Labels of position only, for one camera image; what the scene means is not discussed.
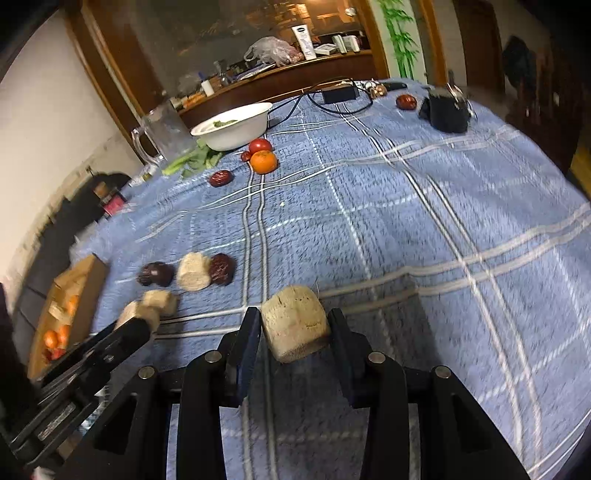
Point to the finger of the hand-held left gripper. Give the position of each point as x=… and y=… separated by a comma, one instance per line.
x=120, y=341

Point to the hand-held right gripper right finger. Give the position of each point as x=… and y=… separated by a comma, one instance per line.
x=344, y=360

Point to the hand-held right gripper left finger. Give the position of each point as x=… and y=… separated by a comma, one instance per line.
x=247, y=355

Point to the brown sugarcane chunk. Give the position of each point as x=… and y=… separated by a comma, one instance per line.
x=131, y=310

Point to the large pale sugarcane chunk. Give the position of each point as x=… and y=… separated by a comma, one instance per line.
x=295, y=323

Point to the cardboard box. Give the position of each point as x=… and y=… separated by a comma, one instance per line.
x=90, y=281

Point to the tangerine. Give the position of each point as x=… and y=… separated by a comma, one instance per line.
x=51, y=339
x=263, y=162

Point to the dark wrinkled date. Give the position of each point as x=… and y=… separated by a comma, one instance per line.
x=144, y=277

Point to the dark purple passion fruit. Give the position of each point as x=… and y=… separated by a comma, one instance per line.
x=162, y=273

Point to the blue plaid tablecloth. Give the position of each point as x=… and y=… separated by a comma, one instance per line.
x=392, y=230

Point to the red box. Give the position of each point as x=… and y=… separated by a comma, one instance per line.
x=113, y=203

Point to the black sofa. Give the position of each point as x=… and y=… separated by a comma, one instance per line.
x=83, y=207

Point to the green onion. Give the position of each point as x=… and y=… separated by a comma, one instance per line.
x=175, y=165

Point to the tiny red date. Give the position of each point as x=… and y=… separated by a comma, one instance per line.
x=245, y=156

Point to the leafy greens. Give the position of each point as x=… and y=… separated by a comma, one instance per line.
x=205, y=157

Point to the small red tomato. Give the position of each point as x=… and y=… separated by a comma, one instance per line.
x=261, y=144

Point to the clear plastic pitcher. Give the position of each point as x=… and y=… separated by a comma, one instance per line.
x=168, y=129

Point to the white bowl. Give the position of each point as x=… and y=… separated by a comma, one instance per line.
x=235, y=131

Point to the black power adapter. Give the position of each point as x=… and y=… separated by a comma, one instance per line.
x=340, y=94

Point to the black pouch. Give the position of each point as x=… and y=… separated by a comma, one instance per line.
x=445, y=113

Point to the wooden cabinet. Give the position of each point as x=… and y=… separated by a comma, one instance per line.
x=138, y=60

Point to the plastic bag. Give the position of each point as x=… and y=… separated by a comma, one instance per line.
x=272, y=50

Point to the small white box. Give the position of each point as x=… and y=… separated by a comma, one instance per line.
x=347, y=44

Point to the white tube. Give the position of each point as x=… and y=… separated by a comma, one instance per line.
x=304, y=41

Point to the dark bag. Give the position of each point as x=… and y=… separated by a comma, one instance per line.
x=519, y=62

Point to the wooden door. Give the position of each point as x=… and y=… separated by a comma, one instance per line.
x=480, y=41

